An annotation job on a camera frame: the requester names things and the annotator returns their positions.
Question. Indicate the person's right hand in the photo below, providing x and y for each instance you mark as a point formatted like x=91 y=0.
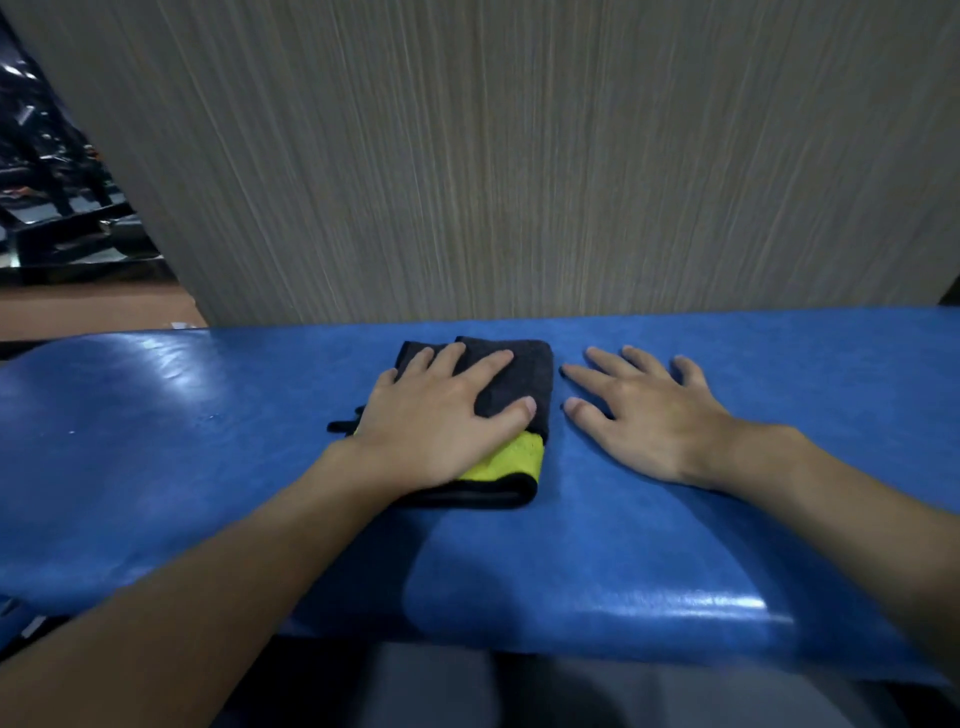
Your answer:
x=667 y=435

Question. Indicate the person's left hand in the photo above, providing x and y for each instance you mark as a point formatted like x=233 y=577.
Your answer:
x=427 y=435

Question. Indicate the grey and yellow cleaning cloth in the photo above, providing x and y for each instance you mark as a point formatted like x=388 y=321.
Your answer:
x=529 y=367

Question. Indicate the blue padded bench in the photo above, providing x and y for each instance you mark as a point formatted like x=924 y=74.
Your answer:
x=187 y=450

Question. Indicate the person's left forearm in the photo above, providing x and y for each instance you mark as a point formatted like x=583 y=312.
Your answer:
x=187 y=600

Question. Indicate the person's right forearm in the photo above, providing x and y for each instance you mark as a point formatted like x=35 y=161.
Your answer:
x=855 y=510

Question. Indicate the black gym equipment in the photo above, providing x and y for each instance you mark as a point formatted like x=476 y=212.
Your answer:
x=60 y=217

